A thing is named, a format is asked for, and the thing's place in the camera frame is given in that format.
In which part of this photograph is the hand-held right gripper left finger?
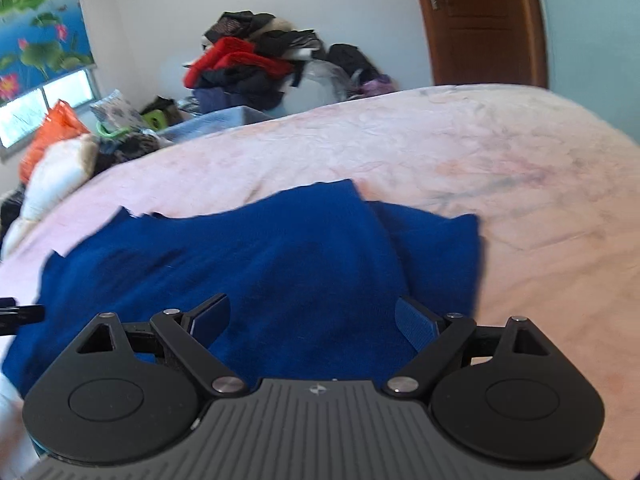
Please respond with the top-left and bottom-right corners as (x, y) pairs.
(65, 294), (249, 399)

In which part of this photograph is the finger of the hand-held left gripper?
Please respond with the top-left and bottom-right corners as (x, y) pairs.
(0, 297), (47, 334)

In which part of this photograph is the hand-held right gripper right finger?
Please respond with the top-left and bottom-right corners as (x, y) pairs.
(384, 297), (567, 398)

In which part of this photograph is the blue knit garment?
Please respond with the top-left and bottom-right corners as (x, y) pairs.
(2, 178), (485, 396)

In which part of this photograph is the dark patterned clothes heap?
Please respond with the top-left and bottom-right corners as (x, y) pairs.
(92, 129), (173, 173)

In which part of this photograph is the dark clothes pile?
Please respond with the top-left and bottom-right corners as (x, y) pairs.
(192, 10), (328, 112)

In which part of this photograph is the white puffer jacket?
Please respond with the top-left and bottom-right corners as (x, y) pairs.
(0, 135), (100, 256)

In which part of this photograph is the pink blanket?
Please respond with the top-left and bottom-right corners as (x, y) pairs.
(0, 83), (640, 480)

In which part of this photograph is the orange plastic bag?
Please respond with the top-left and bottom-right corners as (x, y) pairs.
(19, 100), (91, 184)

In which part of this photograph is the light blue storage box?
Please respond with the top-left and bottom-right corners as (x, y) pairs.
(159, 105), (275, 144)

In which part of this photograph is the window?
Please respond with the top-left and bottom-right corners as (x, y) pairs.
(0, 67), (101, 150)

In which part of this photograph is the grey patterned pillow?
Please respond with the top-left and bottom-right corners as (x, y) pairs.
(89, 89), (147, 133)

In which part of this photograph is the purple bag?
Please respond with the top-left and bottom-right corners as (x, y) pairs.
(357, 74), (397, 99)

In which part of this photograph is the clear plastic bag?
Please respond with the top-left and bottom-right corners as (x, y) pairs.
(299, 59), (353, 103)

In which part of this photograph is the red garment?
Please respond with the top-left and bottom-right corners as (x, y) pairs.
(183, 36), (295, 89)

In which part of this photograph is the black bag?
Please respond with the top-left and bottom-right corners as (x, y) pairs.
(325, 43), (381, 86)

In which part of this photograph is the floral roller blind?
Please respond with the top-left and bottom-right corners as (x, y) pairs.
(0, 0), (97, 106)

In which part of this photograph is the brown wooden door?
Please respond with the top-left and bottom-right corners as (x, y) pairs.
(409, 0), (550, 88)

